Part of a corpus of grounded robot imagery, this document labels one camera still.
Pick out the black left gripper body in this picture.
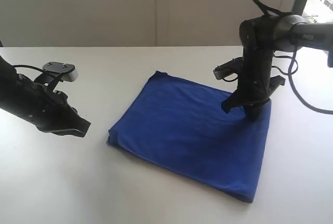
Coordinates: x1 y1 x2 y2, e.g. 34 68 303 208
1 74 73 128

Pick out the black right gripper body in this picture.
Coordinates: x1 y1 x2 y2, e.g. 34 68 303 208
235 48 286 102

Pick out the blue towel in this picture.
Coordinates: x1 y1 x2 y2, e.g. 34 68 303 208
107 71 271 203

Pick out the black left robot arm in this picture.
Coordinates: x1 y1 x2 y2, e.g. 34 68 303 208
1 59 91 138

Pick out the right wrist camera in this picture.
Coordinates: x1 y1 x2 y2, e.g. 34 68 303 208
213 57 242 83

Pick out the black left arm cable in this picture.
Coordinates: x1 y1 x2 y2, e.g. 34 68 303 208
11 64 47 75

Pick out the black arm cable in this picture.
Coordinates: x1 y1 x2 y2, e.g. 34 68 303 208
11 64 47 75
252 0 333 115

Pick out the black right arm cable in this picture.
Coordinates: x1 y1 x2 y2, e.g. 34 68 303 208
252 0 333 115

